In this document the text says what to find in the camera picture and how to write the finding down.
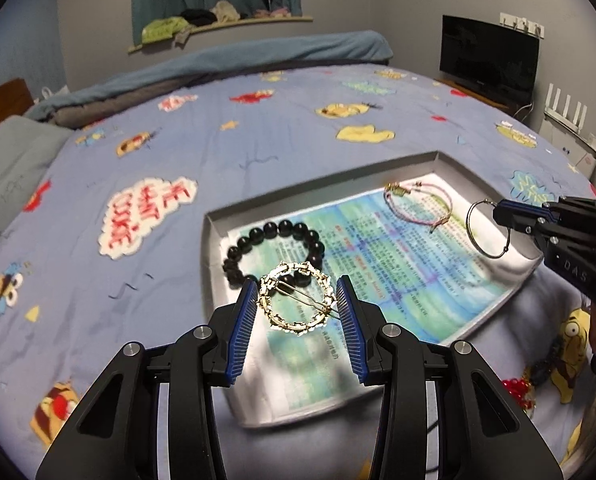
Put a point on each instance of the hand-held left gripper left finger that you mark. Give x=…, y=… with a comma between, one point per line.
x=243, y=325

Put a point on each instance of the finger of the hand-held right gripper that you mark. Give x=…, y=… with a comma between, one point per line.
x=518, y=222
x=528, y=207

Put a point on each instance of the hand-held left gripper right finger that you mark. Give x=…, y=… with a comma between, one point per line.
x=350, y=330

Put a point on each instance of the round gold hair clip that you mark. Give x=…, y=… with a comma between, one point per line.
x=288, y=324

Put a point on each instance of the grey cardboard tray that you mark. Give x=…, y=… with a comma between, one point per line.
x=328, y=182

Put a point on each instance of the printed paper sheet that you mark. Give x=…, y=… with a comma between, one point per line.
x=403, y=270

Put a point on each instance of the white router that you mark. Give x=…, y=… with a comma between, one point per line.
x=565, y=120

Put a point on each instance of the wooden television stand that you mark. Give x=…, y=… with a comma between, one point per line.
x=458, y=87

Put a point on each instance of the black television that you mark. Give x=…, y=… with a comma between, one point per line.
x=488, y=60

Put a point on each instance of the grey blanket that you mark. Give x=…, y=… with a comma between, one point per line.
x=128, y=100

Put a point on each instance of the blue blanket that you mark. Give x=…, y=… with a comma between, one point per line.
x=278, y=50

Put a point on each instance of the grey pillow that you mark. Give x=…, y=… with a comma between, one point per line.
x=13, y=170

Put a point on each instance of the green cloth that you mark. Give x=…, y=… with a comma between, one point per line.
x=160, y=30

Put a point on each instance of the black cloth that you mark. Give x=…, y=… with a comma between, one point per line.
x=198, y=16

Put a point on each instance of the beige cloth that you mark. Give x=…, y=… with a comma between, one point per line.
x=225, y=11

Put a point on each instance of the pink cloth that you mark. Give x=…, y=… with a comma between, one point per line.
x=275, y=11

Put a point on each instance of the wooden headboard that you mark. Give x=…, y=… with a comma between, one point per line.
x=3, y=105

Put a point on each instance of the white wall hook rack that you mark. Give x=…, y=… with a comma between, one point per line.
x=523, y=22

